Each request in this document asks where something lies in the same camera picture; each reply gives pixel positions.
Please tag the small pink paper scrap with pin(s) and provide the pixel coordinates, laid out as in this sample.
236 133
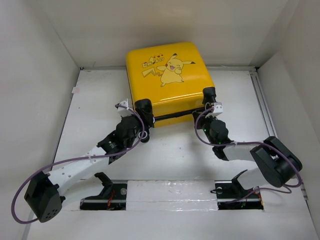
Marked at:
75 90

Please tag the yellow hard-shell suitcase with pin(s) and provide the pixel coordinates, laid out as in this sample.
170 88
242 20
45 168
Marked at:
168 83

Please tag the aluminium side rail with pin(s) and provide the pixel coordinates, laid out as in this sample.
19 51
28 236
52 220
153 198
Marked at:
262 102

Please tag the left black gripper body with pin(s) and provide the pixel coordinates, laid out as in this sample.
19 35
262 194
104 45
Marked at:
139 128

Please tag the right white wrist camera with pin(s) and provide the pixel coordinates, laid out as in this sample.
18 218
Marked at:
216 108

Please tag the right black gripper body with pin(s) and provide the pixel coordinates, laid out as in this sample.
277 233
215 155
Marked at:
204 123

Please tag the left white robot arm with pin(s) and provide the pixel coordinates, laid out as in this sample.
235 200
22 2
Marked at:
46 192

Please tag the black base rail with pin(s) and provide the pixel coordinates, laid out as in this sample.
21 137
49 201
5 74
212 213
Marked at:
116 199

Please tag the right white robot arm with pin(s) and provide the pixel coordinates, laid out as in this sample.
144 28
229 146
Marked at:
275 164

